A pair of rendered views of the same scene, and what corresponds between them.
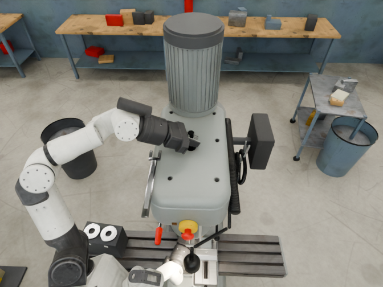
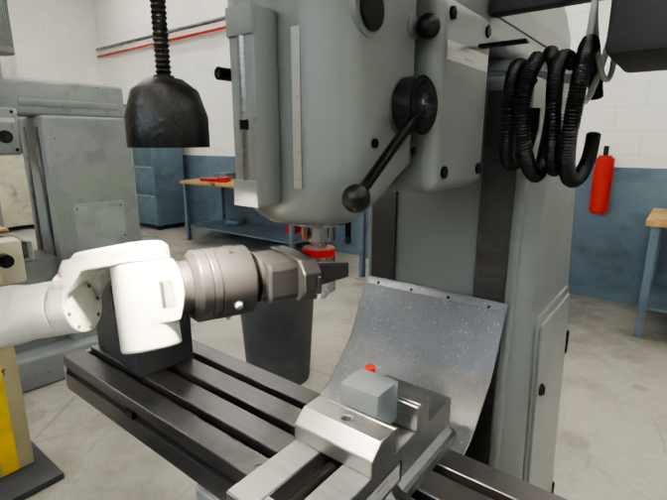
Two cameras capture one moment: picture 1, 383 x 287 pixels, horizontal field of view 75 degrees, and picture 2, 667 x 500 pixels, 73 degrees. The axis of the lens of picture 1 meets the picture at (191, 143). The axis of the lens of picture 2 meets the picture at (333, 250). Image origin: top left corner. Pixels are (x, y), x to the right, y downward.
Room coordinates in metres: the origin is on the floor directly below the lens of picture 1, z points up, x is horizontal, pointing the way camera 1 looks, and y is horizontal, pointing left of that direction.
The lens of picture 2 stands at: (0.10, -0.37, 1.41)
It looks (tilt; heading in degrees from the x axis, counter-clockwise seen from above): 13 degrees down; 36
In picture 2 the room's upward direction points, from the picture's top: straight up
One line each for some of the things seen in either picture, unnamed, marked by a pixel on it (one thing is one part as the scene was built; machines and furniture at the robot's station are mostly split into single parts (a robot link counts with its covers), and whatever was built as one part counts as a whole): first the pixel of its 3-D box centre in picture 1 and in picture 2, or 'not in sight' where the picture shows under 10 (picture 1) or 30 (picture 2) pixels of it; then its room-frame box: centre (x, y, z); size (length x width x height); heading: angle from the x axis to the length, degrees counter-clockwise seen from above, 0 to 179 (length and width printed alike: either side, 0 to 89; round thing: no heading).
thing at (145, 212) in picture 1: (150, 180); not in sight; (0.45, 0.12, 1.89); 0.24 x 0.04 x 0.01; 178
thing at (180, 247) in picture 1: (184, 245); (258, 278); (0.51, 0.04, 1.24); 0.13 x 0.12 x 0.10; 68
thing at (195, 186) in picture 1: (191, 158); not in sight; (0.61, 0.00, 1.81); 0.47 x 0.26 x 0.16; 178
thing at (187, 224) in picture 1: (188, 226); not in sight; (0.36, 0.01, 1.76); 0.06 x 0.02 x 0.06; 88
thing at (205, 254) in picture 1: (206, 254); (344, 433); (0.53, -0.08, 1.04); 0.12 x 0.06 x 0.04; 88
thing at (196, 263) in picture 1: (191, 261); (167, 112); (0.36, 0.00, 1.44); 0.07 x 0.07 x 0.06
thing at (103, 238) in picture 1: (104, 239); (140, 310); (0.62, 0.52, 1.05); 0.22 x 0.12 x 0.20; 82
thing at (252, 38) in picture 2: (190, 233); (254, 111); (0.48, 0.01, 1.45); 0.04 x 0.04 x 0.21; 88
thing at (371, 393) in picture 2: (206, 244); (368, 401); (0.59, -0.09, 1.06); 0.06 x 0.05 x 0.06; 88
